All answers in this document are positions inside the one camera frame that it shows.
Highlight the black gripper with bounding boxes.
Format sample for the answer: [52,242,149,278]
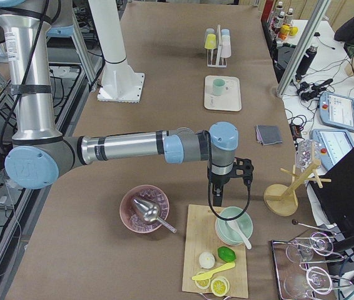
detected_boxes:
[211,183,224,206]

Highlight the green plastic cup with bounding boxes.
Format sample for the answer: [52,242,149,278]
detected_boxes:
[212,78,226,96]

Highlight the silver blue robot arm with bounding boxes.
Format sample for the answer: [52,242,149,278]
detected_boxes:
[0,1,238,206]

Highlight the cream rabbit tray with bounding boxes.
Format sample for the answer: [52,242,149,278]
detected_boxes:
[204,75,242,112]

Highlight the black glass rack tray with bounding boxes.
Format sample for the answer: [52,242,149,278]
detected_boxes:
[271,240,354,299]

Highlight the pink plastic cup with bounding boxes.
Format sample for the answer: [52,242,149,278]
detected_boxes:
[220,41,231,58]

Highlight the yellow plastic cup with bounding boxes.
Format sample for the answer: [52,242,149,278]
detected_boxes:
[205,33,217,50]

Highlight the cream plastic cup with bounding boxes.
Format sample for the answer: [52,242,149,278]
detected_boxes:
[221,35,230,44]

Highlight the blue plastic cup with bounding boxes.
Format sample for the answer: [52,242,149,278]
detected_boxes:
[221,29,230,36]

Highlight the grey plastic cup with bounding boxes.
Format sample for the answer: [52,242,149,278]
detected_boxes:
[205,28,215,36]

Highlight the white plastic spoon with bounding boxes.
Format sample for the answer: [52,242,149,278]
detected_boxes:
[227,220,252,250]

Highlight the green stacked bowls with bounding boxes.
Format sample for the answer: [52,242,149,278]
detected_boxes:
[215,206,253,246]

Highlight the wooden mug tree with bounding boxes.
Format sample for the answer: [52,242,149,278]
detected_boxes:
[263,159,331,217]

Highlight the green lime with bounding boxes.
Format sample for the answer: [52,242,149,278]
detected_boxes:
[217,246,236,263]

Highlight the metal ice scoop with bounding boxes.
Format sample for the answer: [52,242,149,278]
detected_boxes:
[131,196,177,233]

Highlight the grey folded cloth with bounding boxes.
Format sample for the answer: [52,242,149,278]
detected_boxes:
[255,125,283,146]

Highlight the white toy bun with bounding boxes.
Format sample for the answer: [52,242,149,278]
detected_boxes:
[198,251,216,269]

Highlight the yellow plastic knife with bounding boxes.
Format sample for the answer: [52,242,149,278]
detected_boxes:
[191,262,236,281]

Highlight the pink bowl with ice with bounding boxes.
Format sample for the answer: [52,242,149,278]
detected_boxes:
[119,184,169,234]

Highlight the lemon slice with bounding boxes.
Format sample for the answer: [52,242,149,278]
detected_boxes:
[195,278,211,290]
[210,276,230,297]

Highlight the clear patterned glass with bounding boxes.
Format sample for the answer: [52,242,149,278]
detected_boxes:
[295,139,321,171]

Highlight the upper wine glass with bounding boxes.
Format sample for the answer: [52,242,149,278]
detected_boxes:
[286,231,333,263]

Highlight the wine glass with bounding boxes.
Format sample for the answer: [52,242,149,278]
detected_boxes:
[283,266,333,299]
[286,231,333,263]

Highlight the near teach pendant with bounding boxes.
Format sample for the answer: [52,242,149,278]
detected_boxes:
[310,129,354,171]

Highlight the teach pendant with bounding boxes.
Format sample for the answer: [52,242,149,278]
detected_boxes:
[310,129,354,171]
[319,91,354,132]

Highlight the lower wine glass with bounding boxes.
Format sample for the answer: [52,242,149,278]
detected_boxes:
[283,266,333,299]

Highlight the black monitor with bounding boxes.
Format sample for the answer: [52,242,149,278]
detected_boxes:
[310,148,354,234]

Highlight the far teach pendant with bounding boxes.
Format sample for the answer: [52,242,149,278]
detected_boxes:
[319,91,354,132]

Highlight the black water bottle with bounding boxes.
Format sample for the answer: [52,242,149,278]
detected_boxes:
[296,44,318,76]

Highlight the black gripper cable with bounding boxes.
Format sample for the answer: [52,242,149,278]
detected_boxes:
[206,131,252,221]

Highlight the white wire cup rack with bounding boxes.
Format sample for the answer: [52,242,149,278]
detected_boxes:
[206,24,227,68]

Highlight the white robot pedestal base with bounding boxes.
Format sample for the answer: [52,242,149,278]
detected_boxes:
[89,0,145,103]

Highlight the aluminium frame post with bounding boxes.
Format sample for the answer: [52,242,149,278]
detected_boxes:
[276,0,331,98]

